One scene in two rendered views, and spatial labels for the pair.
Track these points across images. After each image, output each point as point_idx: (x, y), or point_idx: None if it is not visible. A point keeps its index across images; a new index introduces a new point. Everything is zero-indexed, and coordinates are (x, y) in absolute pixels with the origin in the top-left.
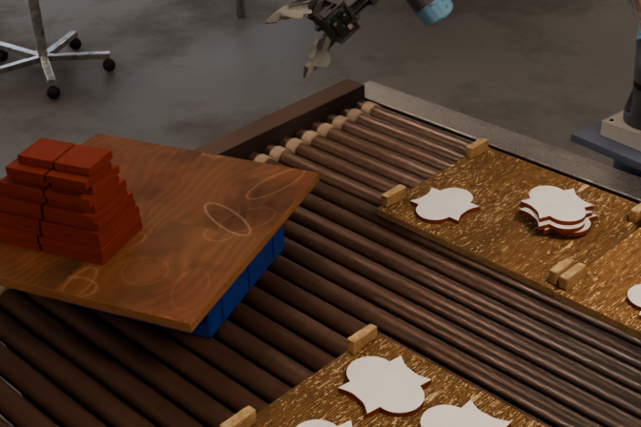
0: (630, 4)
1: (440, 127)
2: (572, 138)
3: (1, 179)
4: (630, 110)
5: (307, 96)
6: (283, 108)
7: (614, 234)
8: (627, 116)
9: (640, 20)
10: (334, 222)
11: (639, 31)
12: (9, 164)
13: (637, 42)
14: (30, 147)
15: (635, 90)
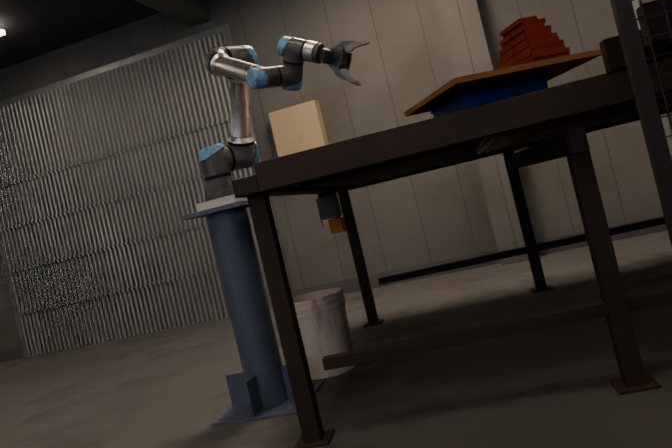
0: (247, 111)
1: None
2: (241, 203)
3: (548, 25)
4: (231, 186)
5: (293, 153)
6: (317, 147)
7: None
8: (232, 190)
9: (249, 119)
10: None
11: (217, 146)
12: (542, 18)
13: (217, 152)
14: (528, 17)
15: (226, 177)
